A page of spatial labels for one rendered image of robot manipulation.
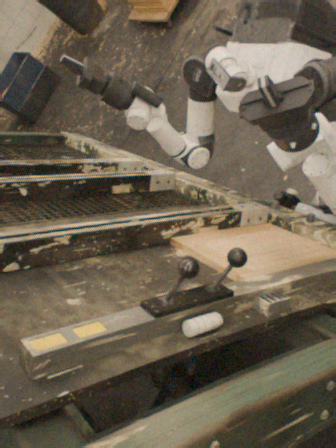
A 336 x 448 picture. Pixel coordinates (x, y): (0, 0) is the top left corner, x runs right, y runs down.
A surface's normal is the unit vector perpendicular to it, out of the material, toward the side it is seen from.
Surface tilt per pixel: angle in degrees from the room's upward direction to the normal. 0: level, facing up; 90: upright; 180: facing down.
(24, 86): 90
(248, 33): 23
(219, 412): 59
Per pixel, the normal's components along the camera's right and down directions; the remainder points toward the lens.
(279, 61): -0.77, -0.06
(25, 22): 0.59, 0.29
